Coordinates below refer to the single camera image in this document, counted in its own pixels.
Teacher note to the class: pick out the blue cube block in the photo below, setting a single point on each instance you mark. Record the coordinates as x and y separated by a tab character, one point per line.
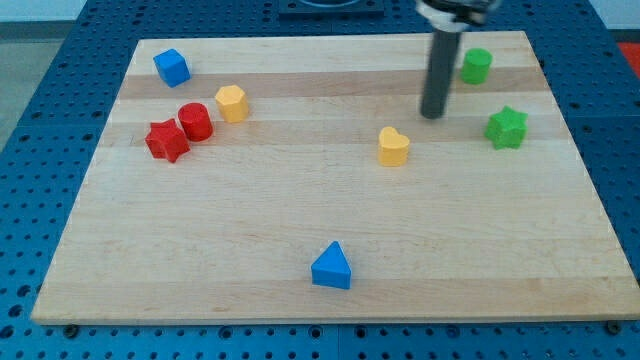
172	67

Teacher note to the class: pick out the red cylinder block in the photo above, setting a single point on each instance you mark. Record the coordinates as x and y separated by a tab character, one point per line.
196	122

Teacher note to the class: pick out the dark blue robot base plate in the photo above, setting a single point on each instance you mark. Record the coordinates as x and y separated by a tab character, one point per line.
293	9

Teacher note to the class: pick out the red star block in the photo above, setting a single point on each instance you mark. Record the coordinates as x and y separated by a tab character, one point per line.
166	140

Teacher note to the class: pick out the blue triangle block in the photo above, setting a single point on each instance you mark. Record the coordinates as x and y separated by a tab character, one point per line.
331	268

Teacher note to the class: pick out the wooden board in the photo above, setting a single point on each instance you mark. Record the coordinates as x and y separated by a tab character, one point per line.
227	234

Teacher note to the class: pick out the green cylinder block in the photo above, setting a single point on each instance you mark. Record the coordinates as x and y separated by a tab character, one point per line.
476	66

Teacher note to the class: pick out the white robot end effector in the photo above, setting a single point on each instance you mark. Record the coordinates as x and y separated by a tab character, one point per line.
456	15

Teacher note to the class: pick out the yellow heart block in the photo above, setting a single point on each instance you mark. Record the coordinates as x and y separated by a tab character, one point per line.
393	147

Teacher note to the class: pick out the yellow hexagon block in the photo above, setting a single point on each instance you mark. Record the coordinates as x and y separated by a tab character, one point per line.
232	103

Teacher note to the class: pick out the green star block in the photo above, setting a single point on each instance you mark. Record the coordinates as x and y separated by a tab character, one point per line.
507	128

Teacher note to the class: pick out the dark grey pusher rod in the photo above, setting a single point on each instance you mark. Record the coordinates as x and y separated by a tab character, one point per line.
438	78

